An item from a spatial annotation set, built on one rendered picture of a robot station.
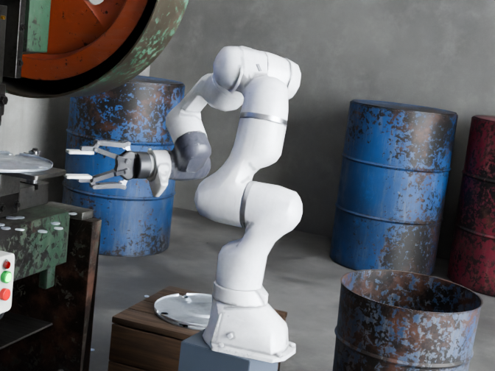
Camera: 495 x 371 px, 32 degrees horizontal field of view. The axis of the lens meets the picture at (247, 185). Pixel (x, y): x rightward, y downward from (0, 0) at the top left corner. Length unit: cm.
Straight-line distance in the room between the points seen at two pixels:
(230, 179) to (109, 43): 67
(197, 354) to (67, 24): 105
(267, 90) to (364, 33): 330
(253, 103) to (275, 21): 345
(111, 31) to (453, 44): 302
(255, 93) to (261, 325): 53
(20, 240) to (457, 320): 120
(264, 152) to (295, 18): 345
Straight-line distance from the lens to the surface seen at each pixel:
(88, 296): 247
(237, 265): 200
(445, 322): 249
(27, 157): 238
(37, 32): 237
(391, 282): 285
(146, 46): 244
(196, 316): 252
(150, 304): 263
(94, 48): 250
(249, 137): 198
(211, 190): 200
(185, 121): 241
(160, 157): 241
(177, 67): 567
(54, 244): 238
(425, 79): 519
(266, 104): 198
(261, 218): 196
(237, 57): 205
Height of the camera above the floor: 117
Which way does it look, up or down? 10 degrees down
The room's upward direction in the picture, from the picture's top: 7 degrees clockwise
